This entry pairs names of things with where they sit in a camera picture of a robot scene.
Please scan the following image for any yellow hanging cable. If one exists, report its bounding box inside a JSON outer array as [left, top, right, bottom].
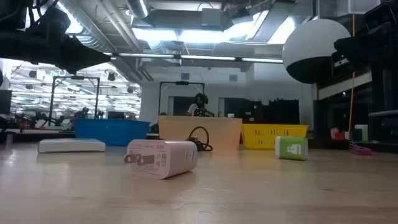
[[348, 0, 357, 134]]

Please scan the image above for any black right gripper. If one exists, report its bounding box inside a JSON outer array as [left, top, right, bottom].
[[333, 21, 398, 70]]

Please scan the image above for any white product box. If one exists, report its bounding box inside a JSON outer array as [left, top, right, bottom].
[[37, 138, 107, 154]]

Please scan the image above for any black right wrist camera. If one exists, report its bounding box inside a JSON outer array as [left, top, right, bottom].
[[364, 2, 398, 32]]

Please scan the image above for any black cabinet row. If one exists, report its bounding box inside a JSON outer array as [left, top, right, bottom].
[[223, 98, 301, 126]]

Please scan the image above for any black cable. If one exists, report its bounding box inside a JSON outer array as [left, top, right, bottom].
[[185, 126, 214, 152]]

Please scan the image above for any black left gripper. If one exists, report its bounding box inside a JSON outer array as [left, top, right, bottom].
[[0, 6, 112, 75]]

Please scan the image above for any blue plastic bin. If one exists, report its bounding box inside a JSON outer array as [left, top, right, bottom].
[[73, 119, 150, 147]]

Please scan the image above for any person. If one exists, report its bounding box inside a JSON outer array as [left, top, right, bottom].
[[187, 92, 215, 118]]

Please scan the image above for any yellow plastic bin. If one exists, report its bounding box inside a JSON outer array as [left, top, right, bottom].
[[241, 123, 309, 150]]

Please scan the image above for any pink wall charger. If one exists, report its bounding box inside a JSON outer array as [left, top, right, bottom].
[[124, 139, 199, 180]]

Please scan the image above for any white globe lamp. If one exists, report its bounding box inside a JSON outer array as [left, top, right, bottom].
[[282, 18, 351, 85]]

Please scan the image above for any green white shelf box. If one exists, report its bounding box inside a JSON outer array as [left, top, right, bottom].
[[354, 124, 369, 142]]

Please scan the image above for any orange translucent plastic bin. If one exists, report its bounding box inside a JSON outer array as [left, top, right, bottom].
[[158, 115, 243, 152]]

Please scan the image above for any green white wall charger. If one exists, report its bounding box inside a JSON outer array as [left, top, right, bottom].
[[274, 136, 309, 161]]

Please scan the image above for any black background rig frame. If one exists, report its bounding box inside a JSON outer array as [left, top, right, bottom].
[[158, 81, 206, 116], [47, 75, 101, 128]]

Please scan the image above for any red box on shelf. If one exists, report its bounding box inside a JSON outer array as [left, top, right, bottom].
[[330, 127, 351, 141]]

